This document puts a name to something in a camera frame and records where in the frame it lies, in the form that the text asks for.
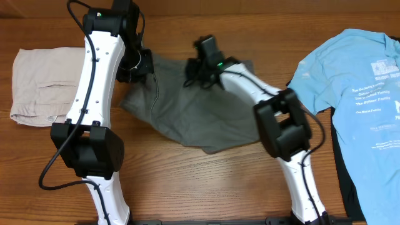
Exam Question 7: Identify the folded beige shorts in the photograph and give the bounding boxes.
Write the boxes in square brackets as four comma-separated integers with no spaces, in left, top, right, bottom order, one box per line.
[10,47,85,127]

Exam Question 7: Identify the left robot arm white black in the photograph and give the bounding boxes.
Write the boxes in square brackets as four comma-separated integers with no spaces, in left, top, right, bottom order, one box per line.
[39,0,154,224]

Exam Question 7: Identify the light blue printed t-shirt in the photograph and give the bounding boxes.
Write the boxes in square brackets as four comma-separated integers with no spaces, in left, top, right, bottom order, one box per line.
[289,29,399,224]

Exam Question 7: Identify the grey shorts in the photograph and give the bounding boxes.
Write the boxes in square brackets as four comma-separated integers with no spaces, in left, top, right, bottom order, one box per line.
[120,54,259,154]

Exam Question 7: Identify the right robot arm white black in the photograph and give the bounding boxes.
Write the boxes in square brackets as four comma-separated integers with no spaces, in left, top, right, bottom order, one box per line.
[184,34,330,224]

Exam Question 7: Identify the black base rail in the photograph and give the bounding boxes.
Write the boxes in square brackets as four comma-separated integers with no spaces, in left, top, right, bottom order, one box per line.
[128,216,353,225]

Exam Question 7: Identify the black garment under t-shirt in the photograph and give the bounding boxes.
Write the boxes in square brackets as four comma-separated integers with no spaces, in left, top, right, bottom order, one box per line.
[331,107,366,222]

